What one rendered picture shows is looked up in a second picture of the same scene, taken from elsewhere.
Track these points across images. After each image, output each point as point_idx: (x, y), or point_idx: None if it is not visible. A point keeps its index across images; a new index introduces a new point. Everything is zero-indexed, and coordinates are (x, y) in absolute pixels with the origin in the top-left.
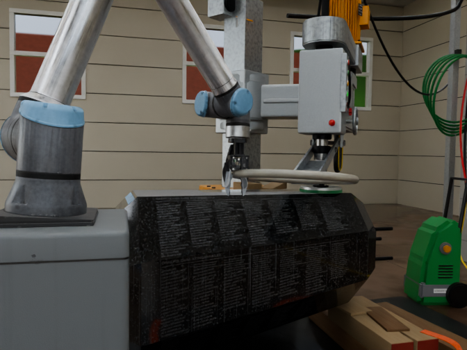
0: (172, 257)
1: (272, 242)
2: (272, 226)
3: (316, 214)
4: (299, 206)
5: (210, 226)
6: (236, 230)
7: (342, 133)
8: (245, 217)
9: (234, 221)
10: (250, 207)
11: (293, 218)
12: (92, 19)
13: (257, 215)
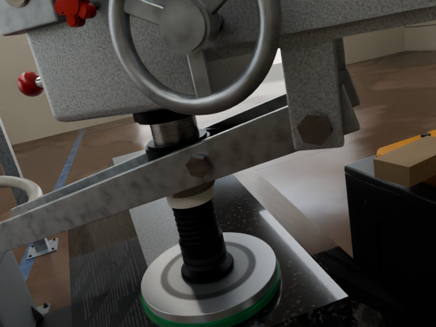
0: (69, 242)
1: (73, 303)
2: (90, 281)
3: (109, 325)
4: (121, 279)
5: (90, 229)
6: (86, 253)
7: (108, 115)
8: (100, 241)
9: (95, 239)
10: (112, 228)
11: (102, 294)
12: None
13: (102, 248)
